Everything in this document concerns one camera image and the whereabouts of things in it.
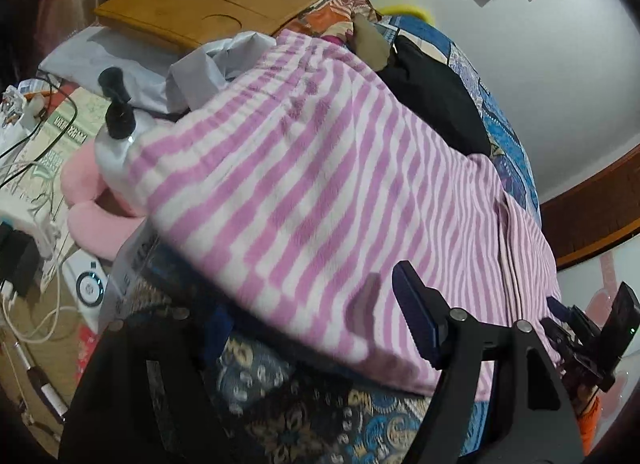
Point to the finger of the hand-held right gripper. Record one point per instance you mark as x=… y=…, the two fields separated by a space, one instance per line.
x=556 y=308
x=559 y=339

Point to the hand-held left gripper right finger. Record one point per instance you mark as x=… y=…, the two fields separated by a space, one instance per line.
x=415 y=309

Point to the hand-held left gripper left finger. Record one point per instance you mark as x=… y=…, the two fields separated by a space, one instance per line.
x=215 y=334

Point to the pink white striped towel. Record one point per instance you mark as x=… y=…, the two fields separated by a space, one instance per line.
x=325 y=184

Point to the wooden wardrobe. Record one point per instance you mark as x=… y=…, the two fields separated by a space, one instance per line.
x=585 y=284

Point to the clear plastic bag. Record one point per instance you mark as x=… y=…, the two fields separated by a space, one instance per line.
x=132 y=264

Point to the pink plush toy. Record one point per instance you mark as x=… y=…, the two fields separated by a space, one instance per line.
x=90 y=214

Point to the blue patchwork blanket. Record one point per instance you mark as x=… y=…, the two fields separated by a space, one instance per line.
x=505 y=134

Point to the black charger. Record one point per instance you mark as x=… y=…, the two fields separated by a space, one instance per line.
x=17 y=259

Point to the black folded clothes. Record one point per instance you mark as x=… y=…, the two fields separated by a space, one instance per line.
x=440 y=99

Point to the white pump bottle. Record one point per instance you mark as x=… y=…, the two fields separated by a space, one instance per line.
x=119 y=119

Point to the printed cardboard box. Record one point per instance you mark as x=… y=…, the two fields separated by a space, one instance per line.
x=65 y=144

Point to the khaki folded clothes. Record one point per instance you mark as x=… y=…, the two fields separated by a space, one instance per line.
x=370 y=41

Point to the yellow foam tube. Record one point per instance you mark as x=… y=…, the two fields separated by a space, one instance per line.
x=407 y=11

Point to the pale grey cloth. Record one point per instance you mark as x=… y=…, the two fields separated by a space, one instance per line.
x=100 y=59

